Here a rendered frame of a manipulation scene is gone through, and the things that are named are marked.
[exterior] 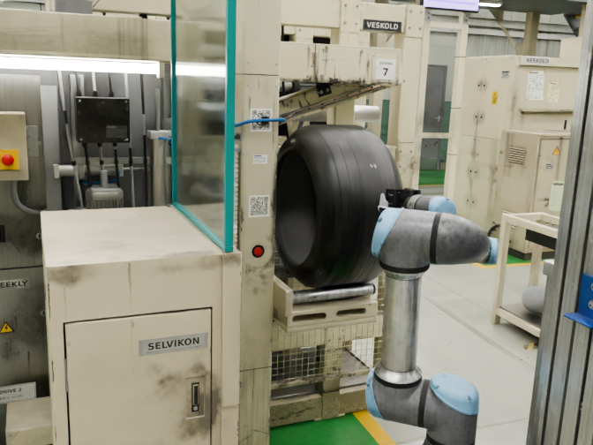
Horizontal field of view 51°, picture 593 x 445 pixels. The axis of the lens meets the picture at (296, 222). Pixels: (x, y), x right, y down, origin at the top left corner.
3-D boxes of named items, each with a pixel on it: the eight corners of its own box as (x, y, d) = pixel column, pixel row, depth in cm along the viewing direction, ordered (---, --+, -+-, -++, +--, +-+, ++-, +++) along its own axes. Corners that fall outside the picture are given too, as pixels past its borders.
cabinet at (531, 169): (525, 261, 615) (540, 134, 588) (488, 247, 669) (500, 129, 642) (596, 256, 646) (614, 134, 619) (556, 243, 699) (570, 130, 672)
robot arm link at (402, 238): (422, 439, 149) (438, 220, 133) (361, 425, 154) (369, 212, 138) (431, 411, 160) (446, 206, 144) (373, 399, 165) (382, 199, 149)
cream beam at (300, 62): (258, 80, 230) (258, 39, 227) (237, 80, 253) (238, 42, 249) (400, 86, 253) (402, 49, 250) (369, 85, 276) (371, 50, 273)
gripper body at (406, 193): (404, 187, 200) (426, 189, 188) (404, 214, 200) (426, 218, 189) (384, 188, 197) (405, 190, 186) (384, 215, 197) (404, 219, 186)
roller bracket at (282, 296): (284, 318, 213) (285, 290, 211) (247, 282, 249) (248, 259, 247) (294, 316, 214) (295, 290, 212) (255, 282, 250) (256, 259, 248)
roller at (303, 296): (288, 305, 217) (288, 293, 216) (282, 302, 221) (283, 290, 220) (375, 296, 230) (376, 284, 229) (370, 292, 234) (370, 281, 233)
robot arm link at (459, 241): (493, 214, 131) (500, 232, 177) (439, 209, 135) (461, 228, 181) (486, 270, 130) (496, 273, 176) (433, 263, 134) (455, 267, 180)
